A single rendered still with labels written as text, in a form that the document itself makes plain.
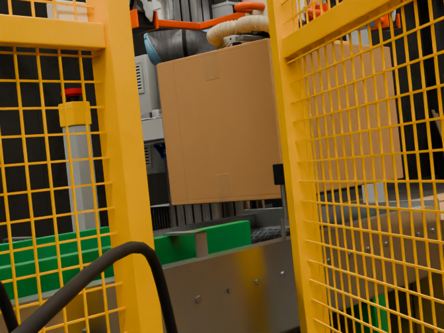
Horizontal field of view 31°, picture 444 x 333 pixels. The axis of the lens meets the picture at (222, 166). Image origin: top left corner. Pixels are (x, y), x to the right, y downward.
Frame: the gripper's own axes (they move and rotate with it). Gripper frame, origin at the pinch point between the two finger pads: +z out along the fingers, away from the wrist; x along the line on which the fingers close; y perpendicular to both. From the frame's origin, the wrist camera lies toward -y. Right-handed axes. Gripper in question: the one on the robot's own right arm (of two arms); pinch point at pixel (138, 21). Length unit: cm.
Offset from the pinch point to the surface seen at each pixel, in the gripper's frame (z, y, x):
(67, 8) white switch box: 16, -77, -69
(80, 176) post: 42.5, -9.2, 20.9
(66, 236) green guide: 57, -36, -6
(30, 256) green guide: 60, -47, -6
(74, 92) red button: 17.8, -8.4, 21.1
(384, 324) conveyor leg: 87, 18, -60
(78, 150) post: 34.7, -9.0, 21.0
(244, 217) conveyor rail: 61, 45, 6
